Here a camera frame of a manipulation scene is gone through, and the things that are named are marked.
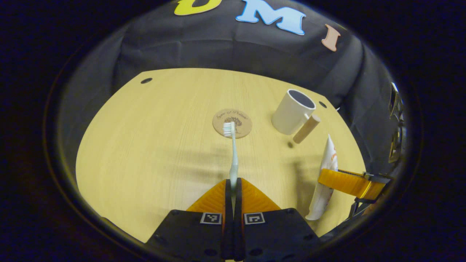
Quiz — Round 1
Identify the white cup with wooden handle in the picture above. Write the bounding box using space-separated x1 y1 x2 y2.
271 89 321 144

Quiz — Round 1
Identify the pale green toothbrush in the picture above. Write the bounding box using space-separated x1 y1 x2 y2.
223 122 240 215

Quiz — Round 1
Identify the black backdrop cloth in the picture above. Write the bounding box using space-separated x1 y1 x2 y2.
58 0 404 175

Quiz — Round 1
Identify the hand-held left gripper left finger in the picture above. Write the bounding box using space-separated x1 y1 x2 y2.
146 178 233 261

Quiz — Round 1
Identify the white toothpaste tube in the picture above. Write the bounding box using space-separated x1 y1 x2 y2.
305 134 338 221

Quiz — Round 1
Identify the round cork coaster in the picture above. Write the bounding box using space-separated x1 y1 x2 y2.
212 108 253 139

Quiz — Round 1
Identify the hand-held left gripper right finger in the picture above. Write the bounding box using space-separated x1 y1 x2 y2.
233 178 321 261

